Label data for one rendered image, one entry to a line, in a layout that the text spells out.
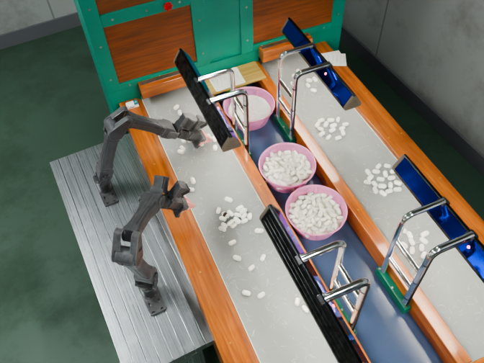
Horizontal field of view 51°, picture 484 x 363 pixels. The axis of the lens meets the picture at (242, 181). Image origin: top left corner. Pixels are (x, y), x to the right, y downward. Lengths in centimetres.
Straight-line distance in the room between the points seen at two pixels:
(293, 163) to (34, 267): 165
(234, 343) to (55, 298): 139
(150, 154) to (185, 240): 52
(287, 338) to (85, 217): 107
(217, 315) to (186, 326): 16
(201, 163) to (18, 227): 142
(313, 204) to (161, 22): 112
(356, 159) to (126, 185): 110
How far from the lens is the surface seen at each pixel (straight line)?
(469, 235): 183
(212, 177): 233
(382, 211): 227
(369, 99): 269
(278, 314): 198
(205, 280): 202
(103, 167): 232
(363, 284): 165
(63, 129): 382
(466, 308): 214
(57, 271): 311
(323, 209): 223
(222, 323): 194
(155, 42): 258
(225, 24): 267
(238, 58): 281
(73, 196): 250
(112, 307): 215
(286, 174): 233
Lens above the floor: 256
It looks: 52 degrees down
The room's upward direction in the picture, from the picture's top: 3 degrees counter-clockwise
